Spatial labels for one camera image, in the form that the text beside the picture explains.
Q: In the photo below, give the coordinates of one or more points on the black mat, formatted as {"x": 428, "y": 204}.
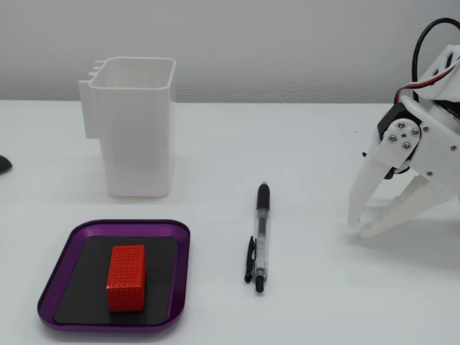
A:
{"x": 86, "y": 280}

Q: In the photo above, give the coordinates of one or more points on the red perforated block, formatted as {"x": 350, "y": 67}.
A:
{"x": 125, "y": 280}

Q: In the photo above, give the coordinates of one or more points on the white plastic pen holder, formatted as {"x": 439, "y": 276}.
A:
{"x": 136, "y": 143}

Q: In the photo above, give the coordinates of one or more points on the white fixed gripper jaw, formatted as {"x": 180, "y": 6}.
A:
{"x": 413, "y": 201}

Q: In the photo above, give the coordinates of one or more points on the white moving gripper jaw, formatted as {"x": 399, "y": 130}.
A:
{"x": 370, "y": 172}

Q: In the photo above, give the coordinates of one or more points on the purple metal tray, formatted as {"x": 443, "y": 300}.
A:
{"x": 179, "y": 266}

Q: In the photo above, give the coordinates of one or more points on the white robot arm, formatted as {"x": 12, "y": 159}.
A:
{"x": 447, "y": 75}

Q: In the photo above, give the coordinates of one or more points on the black clear retractable pen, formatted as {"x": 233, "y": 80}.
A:
{"x": 262, "y": 230}

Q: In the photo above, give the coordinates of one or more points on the black rounded object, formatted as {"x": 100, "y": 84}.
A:
{"x": 4, "y": 165}

